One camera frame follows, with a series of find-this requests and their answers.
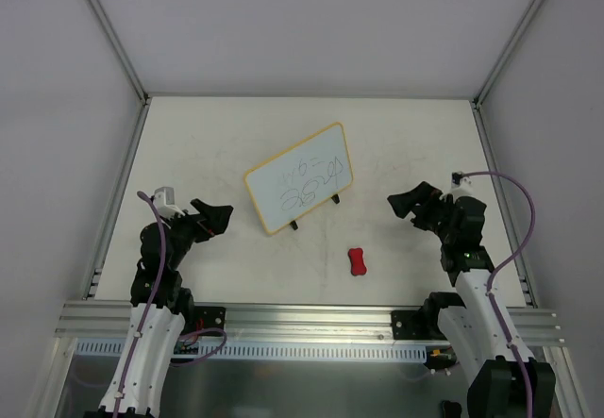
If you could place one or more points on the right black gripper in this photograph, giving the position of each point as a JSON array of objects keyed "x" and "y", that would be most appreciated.
[{"x": 426, "y": 208}]

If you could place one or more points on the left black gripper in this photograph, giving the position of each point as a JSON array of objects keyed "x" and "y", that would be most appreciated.
[{"x": 197, "y": 223}]

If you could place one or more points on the yellow framed whiteboard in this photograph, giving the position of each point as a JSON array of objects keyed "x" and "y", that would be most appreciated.
[{"x": 301, "y": 178}]

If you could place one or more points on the red whiteboard eraser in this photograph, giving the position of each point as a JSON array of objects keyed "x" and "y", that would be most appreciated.
[{"x": 357, "y": 264}]

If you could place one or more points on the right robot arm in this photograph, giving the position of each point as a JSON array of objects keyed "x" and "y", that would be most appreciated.
[{"x": 505, "y": 379}]

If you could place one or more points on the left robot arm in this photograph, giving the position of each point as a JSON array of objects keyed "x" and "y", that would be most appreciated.
[{"x": 162, "y": 311}]

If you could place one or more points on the black object on floor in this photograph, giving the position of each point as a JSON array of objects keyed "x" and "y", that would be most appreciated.
[{"x": 451, "y": 409}]

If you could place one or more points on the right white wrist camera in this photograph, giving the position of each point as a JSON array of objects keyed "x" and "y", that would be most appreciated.
[{"x": 461, "y": 185}]

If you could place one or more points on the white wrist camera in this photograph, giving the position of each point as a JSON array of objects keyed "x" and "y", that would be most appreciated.
[
  {"x": 165, "y": 203},
  {"x": 461, "y": 185}
]

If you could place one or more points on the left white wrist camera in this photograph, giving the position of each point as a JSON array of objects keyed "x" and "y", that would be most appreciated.
[{"x": 165, "y": 203}]

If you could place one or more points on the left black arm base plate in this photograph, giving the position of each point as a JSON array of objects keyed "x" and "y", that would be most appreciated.
[{"x": 204, "y": 317}]

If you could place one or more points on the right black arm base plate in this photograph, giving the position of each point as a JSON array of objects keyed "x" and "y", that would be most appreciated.
[{"x": 415, "y": 325}]

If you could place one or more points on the aluminium mounting rail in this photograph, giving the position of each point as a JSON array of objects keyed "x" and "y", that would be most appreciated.
[{"x": 274, "y": 323}]

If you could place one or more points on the slotted white cable duct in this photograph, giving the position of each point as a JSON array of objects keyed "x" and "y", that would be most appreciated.
[{"x": 238, "y": 350}]

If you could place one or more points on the right aluminium frame post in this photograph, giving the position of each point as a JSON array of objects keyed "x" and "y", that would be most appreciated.
[{"x": 511, "y": 44}]

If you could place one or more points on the aluminium frame post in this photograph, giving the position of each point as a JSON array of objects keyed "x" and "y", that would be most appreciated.
[
  {"x": 116, "y": 46},
  {"x": 511, "y": 44}
]

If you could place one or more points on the left aluminium frame post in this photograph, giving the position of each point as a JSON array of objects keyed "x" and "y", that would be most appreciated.
[{"x": 116, "y": 46}]

